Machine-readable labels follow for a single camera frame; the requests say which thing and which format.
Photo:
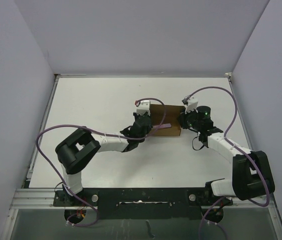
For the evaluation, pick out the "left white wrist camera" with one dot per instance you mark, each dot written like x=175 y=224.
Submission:
x=143 y=107

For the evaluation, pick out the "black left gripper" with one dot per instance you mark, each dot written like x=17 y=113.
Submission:
x=136 y=115

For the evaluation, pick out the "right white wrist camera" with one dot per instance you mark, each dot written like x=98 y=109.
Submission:
x=190 y=103

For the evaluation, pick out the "pink highlighter pen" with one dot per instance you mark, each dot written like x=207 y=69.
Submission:
x=162 y=126

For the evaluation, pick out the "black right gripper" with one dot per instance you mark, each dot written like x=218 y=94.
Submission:
x=183 y=117

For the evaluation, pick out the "brown cardboard box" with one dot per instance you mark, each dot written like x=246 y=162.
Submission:
x=172 y=114

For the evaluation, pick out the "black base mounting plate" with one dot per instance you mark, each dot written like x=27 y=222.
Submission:
x=157 y=203

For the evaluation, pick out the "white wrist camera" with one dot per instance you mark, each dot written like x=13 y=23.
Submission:
x=143 y=107
x=190 y=103

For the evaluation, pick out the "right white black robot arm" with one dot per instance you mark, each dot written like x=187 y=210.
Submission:
x=251 y=173

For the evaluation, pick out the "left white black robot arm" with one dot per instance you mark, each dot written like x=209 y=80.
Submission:
x=77 y=150

